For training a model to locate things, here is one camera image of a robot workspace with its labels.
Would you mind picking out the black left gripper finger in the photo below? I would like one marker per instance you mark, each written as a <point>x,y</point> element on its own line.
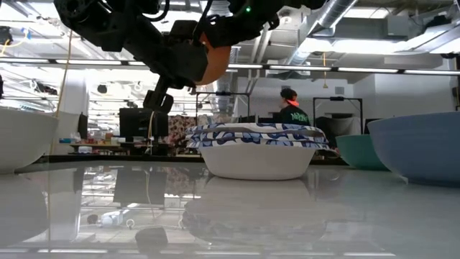
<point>159,100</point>

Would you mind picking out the orange plastic bowl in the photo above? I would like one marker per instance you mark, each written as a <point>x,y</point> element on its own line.
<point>217,61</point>

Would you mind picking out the blue patterned paper bowl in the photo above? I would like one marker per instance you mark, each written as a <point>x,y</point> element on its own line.
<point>251,128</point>
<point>257,162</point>
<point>251,137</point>

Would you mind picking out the white plastic bowl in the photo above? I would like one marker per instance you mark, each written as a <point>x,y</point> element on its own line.
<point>21,140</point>

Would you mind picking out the teal plastic bowl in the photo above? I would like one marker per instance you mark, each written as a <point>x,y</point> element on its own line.
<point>359,153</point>

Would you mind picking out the light blue plastic bowl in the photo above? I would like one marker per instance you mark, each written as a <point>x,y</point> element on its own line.
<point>420,147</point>

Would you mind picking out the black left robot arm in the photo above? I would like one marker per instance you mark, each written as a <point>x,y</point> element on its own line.
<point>108,25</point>

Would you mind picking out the black computer monitor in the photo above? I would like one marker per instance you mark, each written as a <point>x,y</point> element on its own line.
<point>136,124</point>

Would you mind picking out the floral patterned cloth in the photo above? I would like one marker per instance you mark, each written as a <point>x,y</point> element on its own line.
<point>179,127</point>

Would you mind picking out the long ceiling light bar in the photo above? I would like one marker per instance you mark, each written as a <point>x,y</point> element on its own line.
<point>323,68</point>

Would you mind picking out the standing person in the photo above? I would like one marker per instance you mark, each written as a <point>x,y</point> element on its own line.
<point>294,113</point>

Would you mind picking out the silver ribbed ceiling duct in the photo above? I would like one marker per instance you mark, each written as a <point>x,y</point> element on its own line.
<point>235,54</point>

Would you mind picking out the black metal frame stand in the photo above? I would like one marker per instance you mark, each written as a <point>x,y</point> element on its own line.
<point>223,94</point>
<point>338,99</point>

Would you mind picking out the silver slanted ceiling duct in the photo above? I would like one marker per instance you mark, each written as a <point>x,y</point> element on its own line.
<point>323,21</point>

